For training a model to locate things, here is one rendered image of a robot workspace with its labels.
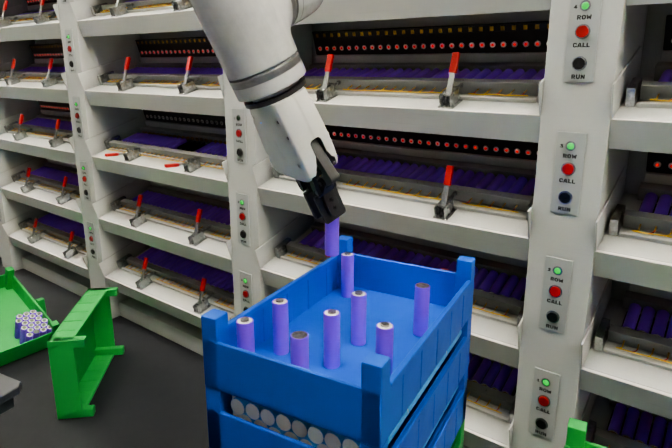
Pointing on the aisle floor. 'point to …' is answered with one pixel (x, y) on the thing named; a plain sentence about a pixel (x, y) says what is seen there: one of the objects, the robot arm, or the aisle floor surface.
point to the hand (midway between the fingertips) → (324, 202)
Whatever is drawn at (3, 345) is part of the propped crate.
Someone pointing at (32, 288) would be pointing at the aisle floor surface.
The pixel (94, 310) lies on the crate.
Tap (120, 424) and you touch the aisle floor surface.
